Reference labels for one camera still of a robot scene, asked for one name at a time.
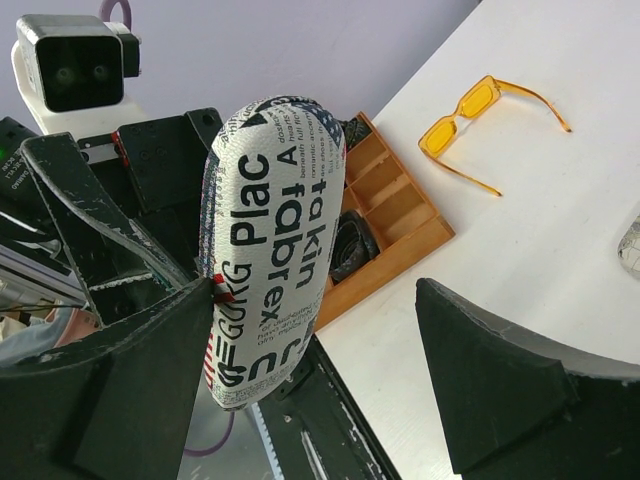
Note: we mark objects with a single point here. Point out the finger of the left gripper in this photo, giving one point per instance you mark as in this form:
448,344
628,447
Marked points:
95,220

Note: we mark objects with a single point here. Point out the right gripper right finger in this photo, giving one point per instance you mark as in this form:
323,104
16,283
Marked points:
515,404

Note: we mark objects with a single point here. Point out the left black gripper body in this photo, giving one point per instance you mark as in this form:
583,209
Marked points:
153,171

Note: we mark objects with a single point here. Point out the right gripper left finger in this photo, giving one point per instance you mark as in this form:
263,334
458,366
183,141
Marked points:
114,405

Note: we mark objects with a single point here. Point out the flag print glasses case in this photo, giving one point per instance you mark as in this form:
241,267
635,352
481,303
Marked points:
271,198

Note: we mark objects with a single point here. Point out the map print glasses case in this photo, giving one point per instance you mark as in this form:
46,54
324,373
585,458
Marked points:
629,250

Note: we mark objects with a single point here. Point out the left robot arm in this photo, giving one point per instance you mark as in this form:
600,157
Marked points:
33,261

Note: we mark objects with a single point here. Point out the orange sunglasses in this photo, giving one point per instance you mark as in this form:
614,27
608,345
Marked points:
474,103

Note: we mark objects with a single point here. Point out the orange compartment tray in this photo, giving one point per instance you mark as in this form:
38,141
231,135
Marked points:
405,222

